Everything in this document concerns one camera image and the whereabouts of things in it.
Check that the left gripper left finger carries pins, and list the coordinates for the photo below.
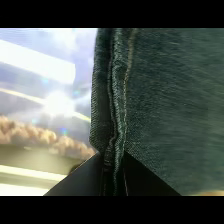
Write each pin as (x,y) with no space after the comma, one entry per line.
(80,180)

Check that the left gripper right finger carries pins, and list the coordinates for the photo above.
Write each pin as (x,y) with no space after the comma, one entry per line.
(146,181)

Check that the blue jeans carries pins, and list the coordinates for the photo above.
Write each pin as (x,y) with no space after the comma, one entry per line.
(166,100)

